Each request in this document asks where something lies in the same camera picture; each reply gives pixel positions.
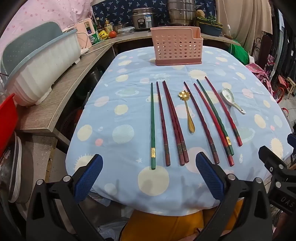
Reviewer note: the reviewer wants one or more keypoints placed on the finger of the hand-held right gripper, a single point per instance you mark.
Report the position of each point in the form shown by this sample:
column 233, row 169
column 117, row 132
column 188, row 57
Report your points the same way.
column 291, row 141
column 271, row 160

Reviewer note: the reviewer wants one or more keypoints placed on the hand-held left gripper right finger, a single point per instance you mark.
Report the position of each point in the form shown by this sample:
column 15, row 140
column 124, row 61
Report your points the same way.
column 210, row 176

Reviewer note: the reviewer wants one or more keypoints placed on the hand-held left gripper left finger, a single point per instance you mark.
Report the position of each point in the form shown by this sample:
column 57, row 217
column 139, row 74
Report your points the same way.
column 89, row 178

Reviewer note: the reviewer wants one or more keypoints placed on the bright red chopstick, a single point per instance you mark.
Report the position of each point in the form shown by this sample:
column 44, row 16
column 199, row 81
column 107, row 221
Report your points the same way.
column 213, row 125
column 222, row 111

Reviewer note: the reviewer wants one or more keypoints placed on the dark red chopstick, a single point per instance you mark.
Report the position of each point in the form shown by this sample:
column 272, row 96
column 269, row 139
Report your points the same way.
column 163, row 125
column 172, row 122
column 176, row 122
column 201, row 122

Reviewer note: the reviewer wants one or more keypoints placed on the gold flower spoon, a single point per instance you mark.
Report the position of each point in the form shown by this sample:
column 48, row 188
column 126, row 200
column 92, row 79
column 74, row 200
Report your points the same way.
column 188, row 113

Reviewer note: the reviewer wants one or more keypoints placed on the green chopstick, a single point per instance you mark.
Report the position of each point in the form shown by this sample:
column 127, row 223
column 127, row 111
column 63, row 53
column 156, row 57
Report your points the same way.
column 208, row 104
column 152, row 127

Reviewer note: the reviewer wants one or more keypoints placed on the white ceramic spoon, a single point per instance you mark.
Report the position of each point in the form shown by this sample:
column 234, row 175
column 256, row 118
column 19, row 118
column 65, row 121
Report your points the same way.
column 226, row 95

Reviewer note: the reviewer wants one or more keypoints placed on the pink perforated utensil basket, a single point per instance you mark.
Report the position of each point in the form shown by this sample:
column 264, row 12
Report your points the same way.
column 175, row 46

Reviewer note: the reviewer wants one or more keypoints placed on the red stool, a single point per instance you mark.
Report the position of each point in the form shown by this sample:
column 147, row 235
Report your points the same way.
column 283, row 84

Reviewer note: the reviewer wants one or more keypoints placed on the yellow garment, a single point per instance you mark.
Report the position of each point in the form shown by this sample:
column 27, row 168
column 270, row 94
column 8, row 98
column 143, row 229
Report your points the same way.
column 161, row 224

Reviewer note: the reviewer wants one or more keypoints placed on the blue planet print tablecloth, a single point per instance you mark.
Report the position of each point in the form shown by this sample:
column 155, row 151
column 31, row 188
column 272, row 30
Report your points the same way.
column 115, row 111

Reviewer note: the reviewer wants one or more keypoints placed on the grey pan stack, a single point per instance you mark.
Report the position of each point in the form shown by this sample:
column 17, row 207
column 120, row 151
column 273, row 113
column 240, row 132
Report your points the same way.
column 16, row 169

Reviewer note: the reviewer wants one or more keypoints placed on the pink floral cloth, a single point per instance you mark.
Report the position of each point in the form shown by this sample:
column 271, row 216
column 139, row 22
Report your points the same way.
column 260, row 74

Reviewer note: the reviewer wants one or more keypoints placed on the dark wooden chair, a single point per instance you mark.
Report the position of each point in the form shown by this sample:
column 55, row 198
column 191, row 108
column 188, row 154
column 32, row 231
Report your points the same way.
column 263, row 51

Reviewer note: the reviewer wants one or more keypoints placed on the red plastic board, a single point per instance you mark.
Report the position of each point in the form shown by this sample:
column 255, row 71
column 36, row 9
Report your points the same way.
column 7, row 120

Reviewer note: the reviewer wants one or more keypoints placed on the green bag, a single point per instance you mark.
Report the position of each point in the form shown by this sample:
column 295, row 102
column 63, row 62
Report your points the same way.
column 239, row 53

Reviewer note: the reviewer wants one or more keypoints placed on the white dish rack tub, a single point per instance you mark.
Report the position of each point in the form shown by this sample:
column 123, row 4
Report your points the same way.
column 46, row 69

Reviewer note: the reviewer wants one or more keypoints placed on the beige curtain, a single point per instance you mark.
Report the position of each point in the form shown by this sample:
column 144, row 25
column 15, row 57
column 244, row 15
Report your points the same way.
column 242, row 18

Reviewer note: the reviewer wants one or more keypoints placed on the blue planter with plants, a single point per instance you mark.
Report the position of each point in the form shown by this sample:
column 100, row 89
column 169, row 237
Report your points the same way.
column 209, row 30

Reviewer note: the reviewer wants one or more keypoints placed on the green packet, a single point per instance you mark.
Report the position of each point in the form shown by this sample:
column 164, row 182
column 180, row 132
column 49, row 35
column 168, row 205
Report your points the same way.
column 95, row 39

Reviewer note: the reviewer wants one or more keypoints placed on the yellow packet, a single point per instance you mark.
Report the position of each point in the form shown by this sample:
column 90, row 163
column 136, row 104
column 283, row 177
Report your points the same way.
column 103, row 36

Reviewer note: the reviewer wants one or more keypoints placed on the red tomato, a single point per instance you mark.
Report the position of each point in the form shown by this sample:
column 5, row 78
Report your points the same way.
column 112, row 34

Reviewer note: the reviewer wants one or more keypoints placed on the pink kitchen appliance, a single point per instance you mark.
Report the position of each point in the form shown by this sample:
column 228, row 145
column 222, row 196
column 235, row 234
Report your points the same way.
column 85, row 30

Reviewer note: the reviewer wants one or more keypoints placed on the clear food container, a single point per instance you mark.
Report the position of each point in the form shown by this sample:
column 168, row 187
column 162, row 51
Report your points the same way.
column 126, row 31

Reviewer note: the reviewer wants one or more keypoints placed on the yellow sauce bottle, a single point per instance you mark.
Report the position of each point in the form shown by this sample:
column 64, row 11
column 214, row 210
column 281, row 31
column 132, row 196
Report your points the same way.
column 108, row 27

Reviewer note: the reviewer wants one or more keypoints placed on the dark sauce bottle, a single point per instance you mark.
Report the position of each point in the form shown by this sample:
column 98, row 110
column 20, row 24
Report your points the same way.
column 99, row 25

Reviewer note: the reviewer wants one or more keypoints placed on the small steel pot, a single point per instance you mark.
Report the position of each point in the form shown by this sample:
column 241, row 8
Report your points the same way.
column 120, row 26

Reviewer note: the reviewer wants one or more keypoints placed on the brown coconut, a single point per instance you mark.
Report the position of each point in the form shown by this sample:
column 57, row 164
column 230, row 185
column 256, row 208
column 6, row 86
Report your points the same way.
column 200, row 14

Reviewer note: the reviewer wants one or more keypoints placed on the steel steamer pot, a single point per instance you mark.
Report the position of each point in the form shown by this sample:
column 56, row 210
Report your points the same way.
column 181, row 14

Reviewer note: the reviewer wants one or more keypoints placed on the steel rice cooker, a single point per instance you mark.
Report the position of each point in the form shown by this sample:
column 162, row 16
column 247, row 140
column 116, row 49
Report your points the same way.
column 143, row 20

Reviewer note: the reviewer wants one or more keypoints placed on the pink dotted cloth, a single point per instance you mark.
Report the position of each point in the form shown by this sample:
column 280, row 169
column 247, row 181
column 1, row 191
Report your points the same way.
column 34, row 11

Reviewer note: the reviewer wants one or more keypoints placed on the blue printed wall cloth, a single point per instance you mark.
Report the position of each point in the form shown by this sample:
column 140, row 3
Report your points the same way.
column 111, row 11

